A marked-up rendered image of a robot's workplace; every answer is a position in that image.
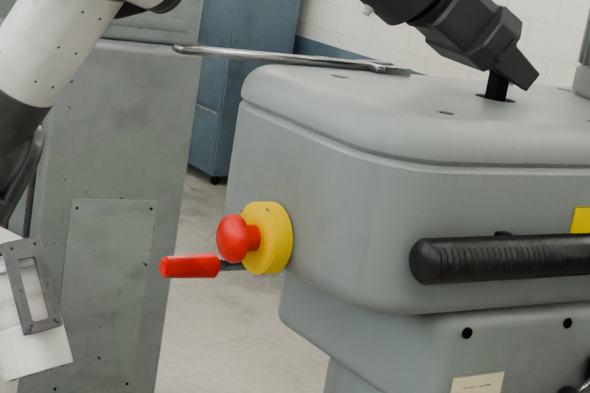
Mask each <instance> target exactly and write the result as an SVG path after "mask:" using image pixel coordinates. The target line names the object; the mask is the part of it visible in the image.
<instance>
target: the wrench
mask: <svg viewBox="0 0 590 393"><path fill-rule="evenodd" d="M172 50H173V51H175V52H177V53H179V54H186V55H196V56H206V57H216V58H227V59H236V60H246V61H266V62H275V63H286V64H296V65H307V66H316V67H326V68H346V69H356V70H366V71H368V70H370V71H372V72H375V73H380V74H387V75H406V76H411V73H412V69H411V68H404V67H395V66H393V63H391V62H389V61H372V60H359V59H357V60H345V59H336V58H329V57H324V56H315V55H314V56H307V55H298V54H280V53H271V52H261V51H251V50H242V49H232V48H223V47H213V46H195V45H185V44H177V43H175V44H173V47H172Z"/></svg>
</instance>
